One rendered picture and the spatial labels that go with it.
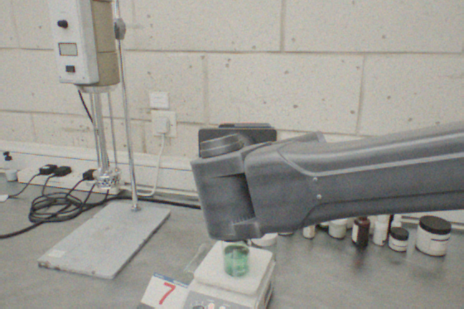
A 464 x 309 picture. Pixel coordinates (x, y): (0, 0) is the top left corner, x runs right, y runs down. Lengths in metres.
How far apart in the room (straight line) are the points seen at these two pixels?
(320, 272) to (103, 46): 0.68
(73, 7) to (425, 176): 0.68
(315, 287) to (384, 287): 0.14
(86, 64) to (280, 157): 0.58
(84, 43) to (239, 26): 0.44
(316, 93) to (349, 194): 0.77
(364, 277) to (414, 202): 0.62
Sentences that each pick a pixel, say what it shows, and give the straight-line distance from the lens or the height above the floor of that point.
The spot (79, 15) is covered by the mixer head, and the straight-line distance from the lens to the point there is 0.77.
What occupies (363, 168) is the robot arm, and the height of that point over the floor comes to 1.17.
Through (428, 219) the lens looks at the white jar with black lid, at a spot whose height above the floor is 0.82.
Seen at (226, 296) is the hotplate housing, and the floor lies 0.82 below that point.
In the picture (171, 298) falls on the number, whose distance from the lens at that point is 0.73.
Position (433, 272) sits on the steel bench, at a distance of 0.91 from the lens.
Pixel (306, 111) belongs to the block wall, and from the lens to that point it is 1.00.
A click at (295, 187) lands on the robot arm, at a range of 0.24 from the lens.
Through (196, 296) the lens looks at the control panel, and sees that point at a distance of 0.66.
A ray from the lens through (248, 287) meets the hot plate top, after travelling 0.63.
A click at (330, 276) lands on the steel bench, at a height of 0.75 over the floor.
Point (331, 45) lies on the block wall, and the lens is 0.98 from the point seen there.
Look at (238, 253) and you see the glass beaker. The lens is 0.61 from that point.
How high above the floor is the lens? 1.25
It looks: 17 degrees down
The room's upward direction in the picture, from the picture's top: straight up
